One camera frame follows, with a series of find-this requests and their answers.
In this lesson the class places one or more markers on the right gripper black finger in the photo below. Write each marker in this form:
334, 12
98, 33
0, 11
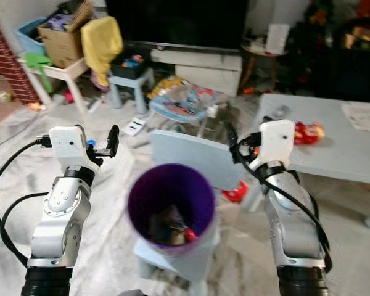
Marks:
234, 140
267, 119

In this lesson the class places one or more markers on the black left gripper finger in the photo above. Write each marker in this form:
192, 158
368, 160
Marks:
113, 139

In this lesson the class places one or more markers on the purple plastic rubbish bin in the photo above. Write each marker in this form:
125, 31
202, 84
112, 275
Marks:
200, 197

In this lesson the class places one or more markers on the black toy bin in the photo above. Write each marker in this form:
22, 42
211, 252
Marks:
129, 68

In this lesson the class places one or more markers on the dark brown crumpled trash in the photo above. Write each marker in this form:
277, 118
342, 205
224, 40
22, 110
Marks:
168, 225

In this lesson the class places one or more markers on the red trash scrap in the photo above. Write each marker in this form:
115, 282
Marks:
190, 235

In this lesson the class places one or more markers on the small white box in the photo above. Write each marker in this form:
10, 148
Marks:
135, 126

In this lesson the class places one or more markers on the pale blue plastic chair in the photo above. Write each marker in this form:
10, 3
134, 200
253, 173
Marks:
191, 154

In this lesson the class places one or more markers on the red plastic toy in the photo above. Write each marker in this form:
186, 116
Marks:
235, 192

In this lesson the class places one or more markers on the pale blue stool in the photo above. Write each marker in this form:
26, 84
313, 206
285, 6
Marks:
131, 86

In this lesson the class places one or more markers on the colourful baby bouncer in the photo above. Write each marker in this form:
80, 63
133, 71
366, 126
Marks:
185, 102

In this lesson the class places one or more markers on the round brown side table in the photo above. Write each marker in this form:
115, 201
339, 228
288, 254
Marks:
256, 52

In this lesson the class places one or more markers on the white TV stand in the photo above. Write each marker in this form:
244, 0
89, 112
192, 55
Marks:
200, 71

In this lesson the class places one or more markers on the small pale grey table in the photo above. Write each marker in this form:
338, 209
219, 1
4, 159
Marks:
333, 163

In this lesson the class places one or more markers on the white upright card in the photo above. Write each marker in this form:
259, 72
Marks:
277, 38

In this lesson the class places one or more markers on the white low table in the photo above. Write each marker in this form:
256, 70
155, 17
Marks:
61, 71

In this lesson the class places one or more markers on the yellow cloth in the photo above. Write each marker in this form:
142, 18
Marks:
102, 46

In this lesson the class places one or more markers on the dark toy shelf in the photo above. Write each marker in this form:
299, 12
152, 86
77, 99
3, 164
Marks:
339, 55

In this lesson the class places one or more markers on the white printed paper sheet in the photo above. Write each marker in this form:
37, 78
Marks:
364, 117

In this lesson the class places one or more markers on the brown cardboard box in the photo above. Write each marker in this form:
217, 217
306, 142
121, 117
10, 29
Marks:
65, 46

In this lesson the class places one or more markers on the green plastic toy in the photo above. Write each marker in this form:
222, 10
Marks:
37, 60

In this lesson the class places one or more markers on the red brick pattern pillar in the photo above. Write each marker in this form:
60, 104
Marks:
9, 61

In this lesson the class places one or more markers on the black flat television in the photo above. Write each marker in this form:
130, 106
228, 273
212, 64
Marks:
179, 21

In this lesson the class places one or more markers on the blue plastic tub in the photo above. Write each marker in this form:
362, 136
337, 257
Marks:
29, 36

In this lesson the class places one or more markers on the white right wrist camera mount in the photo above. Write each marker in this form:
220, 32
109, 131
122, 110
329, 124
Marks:
277, 140

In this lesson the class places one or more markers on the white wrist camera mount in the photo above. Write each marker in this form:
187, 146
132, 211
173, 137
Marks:
277, 140
69, 147

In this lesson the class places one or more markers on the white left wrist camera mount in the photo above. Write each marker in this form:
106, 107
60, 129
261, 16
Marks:
69, 147

